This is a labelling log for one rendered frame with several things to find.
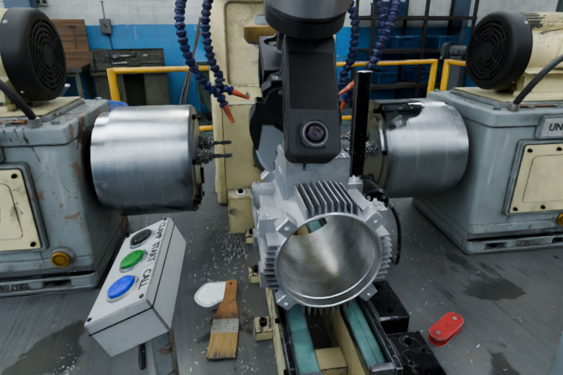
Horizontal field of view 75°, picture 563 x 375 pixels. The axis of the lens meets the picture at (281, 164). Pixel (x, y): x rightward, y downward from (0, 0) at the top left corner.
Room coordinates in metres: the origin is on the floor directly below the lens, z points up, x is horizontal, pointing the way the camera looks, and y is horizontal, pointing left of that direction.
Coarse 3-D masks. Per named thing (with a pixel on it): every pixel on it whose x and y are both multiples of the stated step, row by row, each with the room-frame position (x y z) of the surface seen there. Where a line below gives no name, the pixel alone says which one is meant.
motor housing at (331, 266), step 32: (320, 192) 0.50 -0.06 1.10; (352, 192) 0.57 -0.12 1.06; (256, 224) 0.53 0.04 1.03; (352, 224) 0.56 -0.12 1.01; (288, 256) 0.54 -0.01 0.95; (320, 256) 0.56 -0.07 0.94; (352, 256) 0.52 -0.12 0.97; (384, 256) 0.45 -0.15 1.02; (288, 288) 0.44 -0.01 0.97; (320, 288) 0.47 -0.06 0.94; (352, 288) 0.46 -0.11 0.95
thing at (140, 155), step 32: (96, 128) 0.73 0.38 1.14; (128, 128) 0.72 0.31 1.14; (160, 128) 0.73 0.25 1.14; (192, 128) 0.77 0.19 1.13; (96, 160) 0.68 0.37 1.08; (128, 160) 0.68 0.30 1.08; (160, 160) 0.69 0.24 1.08; (192, 160) 0.71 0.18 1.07; (96, 192) 0.68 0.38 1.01; (128, 192) 0.68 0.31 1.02; (160, 192) 0.69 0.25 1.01; (192, 192) 0.70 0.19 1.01
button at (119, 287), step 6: (126, 276) 0.33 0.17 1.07; (132, 276) 0.33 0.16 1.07; (114, 282) 0.33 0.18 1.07; (120, 282) 0.32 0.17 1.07; (126, 282) 0.32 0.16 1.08; (132, 282) 0.32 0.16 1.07; (114, 288) 0.32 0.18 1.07; (120, 288) 0.31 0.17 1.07; (126, 288) 0.31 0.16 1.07; (108, 294) 0.31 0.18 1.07; (114, 294) 0.31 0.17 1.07; (120, 294) 0.31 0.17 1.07
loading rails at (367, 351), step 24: (288, 312) 0.45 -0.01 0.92; (336, 312) 0.48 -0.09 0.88; (360, 312) 0.45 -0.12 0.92; (264, 336) 0.51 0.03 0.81; (288, 336) 0.39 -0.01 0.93; (336, 336) 0.48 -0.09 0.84; (360, 336) 0.40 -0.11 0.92; (384, 336) 0.39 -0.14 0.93; (288, 360) 0.35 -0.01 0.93; (312, 360) 0.36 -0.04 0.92; (336, 360) 0.43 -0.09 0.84; (360, 360) 0.37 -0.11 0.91; (384, 360) 0.36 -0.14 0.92
